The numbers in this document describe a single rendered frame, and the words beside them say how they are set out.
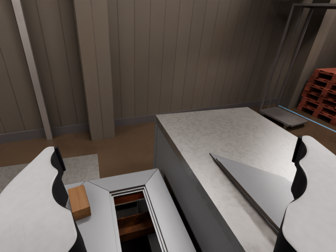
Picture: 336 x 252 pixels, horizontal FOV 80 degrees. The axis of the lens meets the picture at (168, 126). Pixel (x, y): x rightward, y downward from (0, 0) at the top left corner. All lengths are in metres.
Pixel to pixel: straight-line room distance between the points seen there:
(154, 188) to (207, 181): 0.31
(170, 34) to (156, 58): 0.36
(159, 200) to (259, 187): 0.40
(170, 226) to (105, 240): 0.23
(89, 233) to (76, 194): 0.15
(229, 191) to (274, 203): 0.13
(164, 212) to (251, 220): 0.35
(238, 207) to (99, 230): 0.47
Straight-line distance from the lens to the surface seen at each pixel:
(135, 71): 2.88
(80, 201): 0.85
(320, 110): 4.77
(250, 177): 0.73
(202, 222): 0.75
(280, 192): 0.73
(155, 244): 0.98
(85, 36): 2.40
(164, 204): 0.88
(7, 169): 1.36
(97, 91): 2.54
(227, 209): 0.64
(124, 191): 0.94
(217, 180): 0.71
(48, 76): 2.77
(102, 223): 0.84
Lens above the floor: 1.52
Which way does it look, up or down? 29 degrees down
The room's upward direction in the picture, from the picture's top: 5 degrees clockwise
